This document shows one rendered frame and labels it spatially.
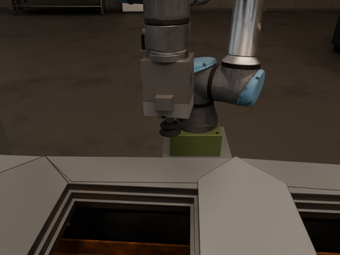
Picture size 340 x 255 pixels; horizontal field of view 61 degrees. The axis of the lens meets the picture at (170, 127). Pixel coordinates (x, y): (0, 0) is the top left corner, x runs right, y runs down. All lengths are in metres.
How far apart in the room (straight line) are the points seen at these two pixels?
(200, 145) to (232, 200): 0.44
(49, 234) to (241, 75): 0.63
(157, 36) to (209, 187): 0.31
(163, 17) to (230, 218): 0.35
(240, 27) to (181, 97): 0.42
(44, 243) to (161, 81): 0.34
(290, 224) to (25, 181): 0.52
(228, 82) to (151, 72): 0.42
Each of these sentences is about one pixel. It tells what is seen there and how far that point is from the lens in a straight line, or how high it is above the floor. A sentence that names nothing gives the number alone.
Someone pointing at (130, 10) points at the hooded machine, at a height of 0.11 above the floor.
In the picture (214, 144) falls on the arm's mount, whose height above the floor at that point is 0.73.
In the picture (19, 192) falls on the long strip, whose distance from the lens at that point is 0.65.
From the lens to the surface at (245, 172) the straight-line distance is 0.65.
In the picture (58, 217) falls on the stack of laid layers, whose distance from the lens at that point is 0.60.
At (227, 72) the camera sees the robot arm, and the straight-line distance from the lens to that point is 0.88.
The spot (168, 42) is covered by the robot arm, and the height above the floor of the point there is 1.15.
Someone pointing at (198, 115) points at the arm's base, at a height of 0.82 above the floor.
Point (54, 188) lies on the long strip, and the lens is 0.63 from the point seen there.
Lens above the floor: 1.25
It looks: 29 degrees down
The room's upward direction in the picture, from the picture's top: straight up
